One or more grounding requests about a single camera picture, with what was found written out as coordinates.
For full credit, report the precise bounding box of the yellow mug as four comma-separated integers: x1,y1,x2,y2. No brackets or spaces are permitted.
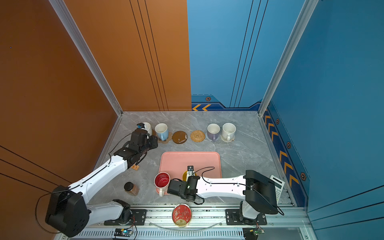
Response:
182,171,197,182

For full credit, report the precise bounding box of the cream mug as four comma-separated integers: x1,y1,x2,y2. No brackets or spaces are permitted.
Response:
143,122,153,136

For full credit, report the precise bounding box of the light blue mug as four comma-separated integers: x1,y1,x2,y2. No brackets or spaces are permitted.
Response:
155,123,169,142

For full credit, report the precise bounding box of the paw print cork coaster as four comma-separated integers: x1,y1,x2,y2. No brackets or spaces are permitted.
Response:
158,132,173,144

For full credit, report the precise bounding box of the glossy dark brown coaster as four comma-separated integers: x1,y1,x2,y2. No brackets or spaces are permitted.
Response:
172,131,188,144

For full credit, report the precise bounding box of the woven rattan coaster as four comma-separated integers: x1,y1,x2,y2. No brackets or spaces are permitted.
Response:
190,130,206,143

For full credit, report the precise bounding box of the white zigzag woven coaster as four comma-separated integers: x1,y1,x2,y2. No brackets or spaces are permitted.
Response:
220,136,235,143

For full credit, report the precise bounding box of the purple mug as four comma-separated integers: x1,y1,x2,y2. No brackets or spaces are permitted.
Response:
207,124,221,142

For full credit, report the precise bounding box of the white mug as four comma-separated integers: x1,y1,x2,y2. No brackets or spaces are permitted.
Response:
221,123,237,137

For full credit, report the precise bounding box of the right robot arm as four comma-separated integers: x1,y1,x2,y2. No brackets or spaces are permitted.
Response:
167,170,285,225

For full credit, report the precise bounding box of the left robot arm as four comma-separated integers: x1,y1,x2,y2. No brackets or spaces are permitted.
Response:
45,128,158,238

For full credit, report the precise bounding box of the red mug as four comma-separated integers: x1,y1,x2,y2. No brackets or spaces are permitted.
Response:
154,172,171,197

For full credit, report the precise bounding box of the pink tray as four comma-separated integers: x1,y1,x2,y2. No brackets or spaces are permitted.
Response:
159,152,222,179

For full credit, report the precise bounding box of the brown spice jar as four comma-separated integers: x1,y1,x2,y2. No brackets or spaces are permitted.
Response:
124,182,140,196

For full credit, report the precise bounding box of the left green circuit board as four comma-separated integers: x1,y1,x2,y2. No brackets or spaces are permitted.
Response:
114,228,135,240

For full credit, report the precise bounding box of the right circuit board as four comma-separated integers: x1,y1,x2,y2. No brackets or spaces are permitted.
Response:
243,228,265,240

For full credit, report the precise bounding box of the white calculator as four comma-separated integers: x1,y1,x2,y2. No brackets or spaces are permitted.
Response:
270,175,285,203

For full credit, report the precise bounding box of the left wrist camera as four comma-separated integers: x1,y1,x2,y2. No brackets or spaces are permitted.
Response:
137,123,146,130

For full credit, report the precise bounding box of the aluminium front rail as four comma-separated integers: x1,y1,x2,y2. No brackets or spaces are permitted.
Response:
73,204,317,240

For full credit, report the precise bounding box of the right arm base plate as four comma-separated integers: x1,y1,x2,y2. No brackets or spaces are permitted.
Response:
225,209,268,226

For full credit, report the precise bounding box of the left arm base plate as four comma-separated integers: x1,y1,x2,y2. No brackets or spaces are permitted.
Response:
104,209,147,226

